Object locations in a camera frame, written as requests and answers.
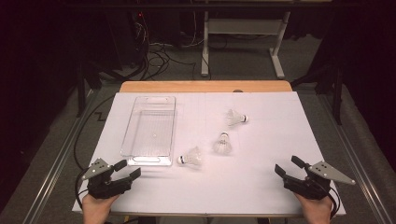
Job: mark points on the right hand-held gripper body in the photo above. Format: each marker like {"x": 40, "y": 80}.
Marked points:
{"x": 314, "y": 186}

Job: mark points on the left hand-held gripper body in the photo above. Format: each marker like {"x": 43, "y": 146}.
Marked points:
{"x": 101, "y": 186}

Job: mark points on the clear plastic container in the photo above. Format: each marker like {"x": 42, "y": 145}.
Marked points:
{"x": 149, "y": 133}

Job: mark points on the white feather shuttlecock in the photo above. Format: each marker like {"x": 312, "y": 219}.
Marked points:
{"x": 235, "y": 117}
{"x": 222, "y": 144}
{"x": 191, "y": 158}

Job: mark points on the person's left hand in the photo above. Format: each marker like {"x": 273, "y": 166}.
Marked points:
{"x": 96, "y": 210}

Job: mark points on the person's right hand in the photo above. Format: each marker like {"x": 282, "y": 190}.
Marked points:
{"x": 317, "y": 211}

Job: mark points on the white board sheet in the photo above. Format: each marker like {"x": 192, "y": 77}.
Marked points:
{"x": 249, "y": 186}

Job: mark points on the black metal stand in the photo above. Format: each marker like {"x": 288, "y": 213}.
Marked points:
{"x": 337, "y": 93}
{"x": 81, "y": 90}

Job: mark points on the dark curtain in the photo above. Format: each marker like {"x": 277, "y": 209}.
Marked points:
{"x": 34, "y": 93}
{"x": 370, "y": 77}

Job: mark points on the wooden table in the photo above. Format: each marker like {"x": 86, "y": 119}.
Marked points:
{"x": 202, "y": 86}

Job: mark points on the black computer case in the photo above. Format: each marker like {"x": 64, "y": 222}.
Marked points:
{"x": 124, "y": 37}

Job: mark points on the aluminium floor rail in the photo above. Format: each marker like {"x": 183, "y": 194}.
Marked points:
{"x": 62, "y": 158}
{"x": 355, "y": 161}

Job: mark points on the white metal desk frame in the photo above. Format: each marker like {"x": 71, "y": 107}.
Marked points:
{"x": 243, "y": 26}

